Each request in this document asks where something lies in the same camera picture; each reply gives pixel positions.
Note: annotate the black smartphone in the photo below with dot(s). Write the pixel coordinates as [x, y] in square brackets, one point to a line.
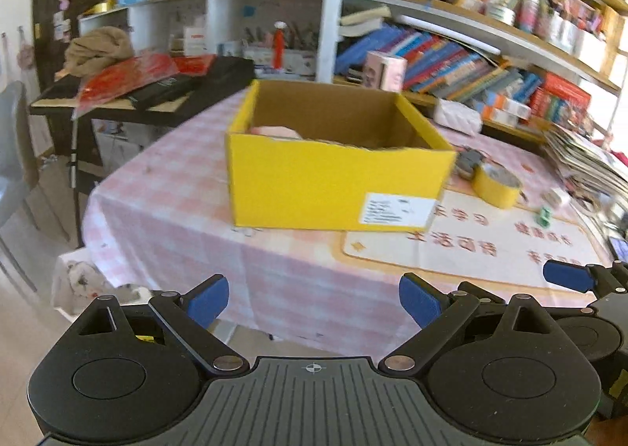
[619, 248]

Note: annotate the white quilted pouch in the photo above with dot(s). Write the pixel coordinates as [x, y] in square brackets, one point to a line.
[458, 117]

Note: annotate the orange white box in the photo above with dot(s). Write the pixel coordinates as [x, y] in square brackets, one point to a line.
[496, 115]
[494, 101]

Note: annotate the stack of papers and notebooks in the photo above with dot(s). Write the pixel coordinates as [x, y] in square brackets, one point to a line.
[584, 165]

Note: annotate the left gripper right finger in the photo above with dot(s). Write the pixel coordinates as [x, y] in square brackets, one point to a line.
[442, 319]

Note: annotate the red packaged decorations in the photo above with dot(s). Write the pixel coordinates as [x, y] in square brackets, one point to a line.
[133, 74]

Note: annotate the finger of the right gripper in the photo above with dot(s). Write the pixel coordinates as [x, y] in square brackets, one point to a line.
[571, 276]

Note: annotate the grey chair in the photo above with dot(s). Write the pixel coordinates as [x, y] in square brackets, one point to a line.
[19, 168]

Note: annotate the white pen holder box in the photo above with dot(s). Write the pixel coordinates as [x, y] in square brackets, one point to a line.
[590, 50]

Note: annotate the beige cloth bundle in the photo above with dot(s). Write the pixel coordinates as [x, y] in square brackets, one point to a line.
[100, 48]

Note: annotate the red dictionary book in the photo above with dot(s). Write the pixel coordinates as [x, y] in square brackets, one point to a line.
[558, 86]

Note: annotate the yellow tape roll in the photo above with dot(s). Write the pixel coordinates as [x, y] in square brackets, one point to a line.
[496, 185]

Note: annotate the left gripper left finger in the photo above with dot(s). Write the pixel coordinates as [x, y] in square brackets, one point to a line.
[188, 317]

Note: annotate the pink cartoon cylinder cup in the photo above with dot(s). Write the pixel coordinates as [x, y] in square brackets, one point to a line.
[384, 72]

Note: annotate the orange white box lower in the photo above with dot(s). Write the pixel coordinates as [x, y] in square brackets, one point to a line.
[496, 115]

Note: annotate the white charger plug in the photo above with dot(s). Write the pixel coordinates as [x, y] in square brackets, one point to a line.
[557, 198]

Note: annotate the orange white box upper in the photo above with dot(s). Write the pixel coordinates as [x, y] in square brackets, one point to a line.
[494, 101]

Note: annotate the large pink plush pig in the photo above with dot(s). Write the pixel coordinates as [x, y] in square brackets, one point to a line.
[279, 132]

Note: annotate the yellow cardboard box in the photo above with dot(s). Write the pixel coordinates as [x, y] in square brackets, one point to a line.
[367, 160]

